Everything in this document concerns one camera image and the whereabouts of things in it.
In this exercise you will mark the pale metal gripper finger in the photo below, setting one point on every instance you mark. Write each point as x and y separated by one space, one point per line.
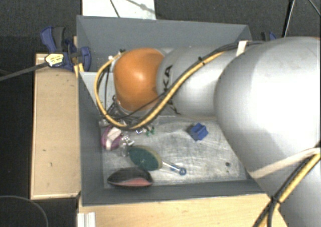
128 141
124 151

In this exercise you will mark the purple and white ball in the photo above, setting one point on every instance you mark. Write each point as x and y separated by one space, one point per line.
110 138

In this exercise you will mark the black and red oval object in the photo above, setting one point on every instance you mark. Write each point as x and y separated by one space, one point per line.
130 178

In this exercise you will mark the blue and white small tool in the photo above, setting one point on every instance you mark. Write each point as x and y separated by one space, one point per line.
175 168

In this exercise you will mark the pale wood board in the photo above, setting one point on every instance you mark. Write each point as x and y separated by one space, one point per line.
56 133

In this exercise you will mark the blue plastic block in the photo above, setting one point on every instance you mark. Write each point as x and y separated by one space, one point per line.
198 132

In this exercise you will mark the grey metal bin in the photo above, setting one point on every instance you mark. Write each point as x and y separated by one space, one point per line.
200 153

